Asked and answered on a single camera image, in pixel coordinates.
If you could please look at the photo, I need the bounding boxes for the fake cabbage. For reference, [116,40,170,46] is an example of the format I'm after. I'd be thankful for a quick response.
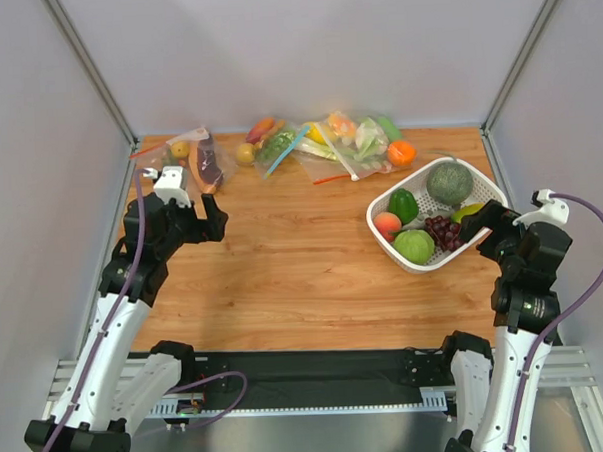
[355,117,390,161]

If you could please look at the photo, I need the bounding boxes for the clear white-zip bag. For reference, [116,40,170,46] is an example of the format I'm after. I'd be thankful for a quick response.
[316,111,417,181]

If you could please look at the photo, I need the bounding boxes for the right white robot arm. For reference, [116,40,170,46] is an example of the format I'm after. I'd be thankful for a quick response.
[442,189,572,452]

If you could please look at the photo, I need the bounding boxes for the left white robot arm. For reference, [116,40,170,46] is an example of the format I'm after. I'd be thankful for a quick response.
[24,192,228,452]

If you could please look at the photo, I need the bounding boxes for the yellow green fake mango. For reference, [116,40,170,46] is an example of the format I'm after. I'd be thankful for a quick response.
[450,203,484,224]

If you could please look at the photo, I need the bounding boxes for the dark red fake grapes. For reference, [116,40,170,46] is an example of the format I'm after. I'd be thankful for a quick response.
[424,216,465,253]

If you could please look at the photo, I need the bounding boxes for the fake purple sweet potato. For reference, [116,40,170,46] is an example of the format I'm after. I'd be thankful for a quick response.
[188,135,224,194]

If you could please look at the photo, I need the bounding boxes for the clear red-zip bag left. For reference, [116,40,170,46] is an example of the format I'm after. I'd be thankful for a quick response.
[130,127,237,199]

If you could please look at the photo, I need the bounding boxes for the clear red-zip bag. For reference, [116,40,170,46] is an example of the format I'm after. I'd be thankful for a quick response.
[130,127,237,199]
[289,119,396,186]

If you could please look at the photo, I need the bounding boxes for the green fake melon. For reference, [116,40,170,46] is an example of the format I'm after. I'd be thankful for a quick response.
[426,161,474,206]

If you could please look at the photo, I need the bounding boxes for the fake yellow apple in bag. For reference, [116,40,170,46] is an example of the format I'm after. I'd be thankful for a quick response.
[170,141,191,159]

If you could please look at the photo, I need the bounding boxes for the light green fake guava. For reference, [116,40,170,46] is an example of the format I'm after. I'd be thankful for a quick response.
[392,230,436,266]

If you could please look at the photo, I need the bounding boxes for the fake green leafy vegetable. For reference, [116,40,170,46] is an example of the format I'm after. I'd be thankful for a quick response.
[255,129,297,165]

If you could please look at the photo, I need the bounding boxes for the green fake bell pepper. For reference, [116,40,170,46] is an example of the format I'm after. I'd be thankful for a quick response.
[388,188,419,225]

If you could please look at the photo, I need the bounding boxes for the clear blue-zip bag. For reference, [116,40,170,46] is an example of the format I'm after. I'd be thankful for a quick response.
[254,120,309,180]

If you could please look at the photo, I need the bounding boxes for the fake peach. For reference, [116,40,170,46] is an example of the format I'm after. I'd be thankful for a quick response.
[372,211,403,242]

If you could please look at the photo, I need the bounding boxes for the fake red mango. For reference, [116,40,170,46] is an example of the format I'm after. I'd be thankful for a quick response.
[246,117,275,144]

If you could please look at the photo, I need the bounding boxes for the fake green onion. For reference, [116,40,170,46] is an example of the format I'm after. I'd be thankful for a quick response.
[294,138,363,163]

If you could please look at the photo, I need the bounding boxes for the green fake bitter gourd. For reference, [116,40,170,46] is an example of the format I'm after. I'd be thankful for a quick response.
[376,115,404,142]

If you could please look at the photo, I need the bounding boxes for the fake yellow bell pepper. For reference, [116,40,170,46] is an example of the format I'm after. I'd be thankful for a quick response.
[304,121,337,145]

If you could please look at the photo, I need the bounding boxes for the clear red-zip bag centre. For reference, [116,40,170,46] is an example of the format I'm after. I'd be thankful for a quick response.
[289,119,396,186]

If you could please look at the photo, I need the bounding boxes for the fake orange bell pepper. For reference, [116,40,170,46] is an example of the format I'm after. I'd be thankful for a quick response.
[326,111,356,138]

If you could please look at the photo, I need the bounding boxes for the white plastic basket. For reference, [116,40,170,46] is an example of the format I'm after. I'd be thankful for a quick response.
[366,156,509,274]

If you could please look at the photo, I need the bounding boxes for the right aluminium frame post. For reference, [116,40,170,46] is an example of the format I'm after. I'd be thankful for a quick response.
[475,0,581,132]

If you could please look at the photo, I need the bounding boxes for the aluminium frame post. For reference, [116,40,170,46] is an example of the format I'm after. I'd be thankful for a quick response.
[40,0,142,151]
[475,0,581,132]

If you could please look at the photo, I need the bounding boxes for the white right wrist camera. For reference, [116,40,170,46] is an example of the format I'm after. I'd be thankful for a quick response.
[513,189,569,228]

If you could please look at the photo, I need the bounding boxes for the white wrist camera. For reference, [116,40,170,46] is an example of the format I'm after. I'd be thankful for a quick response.
[143,165,192,208]
[513,189,569,228]

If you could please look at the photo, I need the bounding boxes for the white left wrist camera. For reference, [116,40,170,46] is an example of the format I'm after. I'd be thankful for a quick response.
[143,165,192,208]

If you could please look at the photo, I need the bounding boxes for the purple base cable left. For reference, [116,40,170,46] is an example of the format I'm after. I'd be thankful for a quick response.
[127,370,252,440]

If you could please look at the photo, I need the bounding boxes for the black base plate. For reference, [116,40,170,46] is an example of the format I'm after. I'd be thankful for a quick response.
[181,346,454,409]

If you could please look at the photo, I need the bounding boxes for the grey slotted cable duct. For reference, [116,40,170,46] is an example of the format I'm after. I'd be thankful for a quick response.
[143,384,461,424]

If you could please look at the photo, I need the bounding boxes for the left aluminium frame post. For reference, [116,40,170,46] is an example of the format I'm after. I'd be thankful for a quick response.
[40,0,142,151]

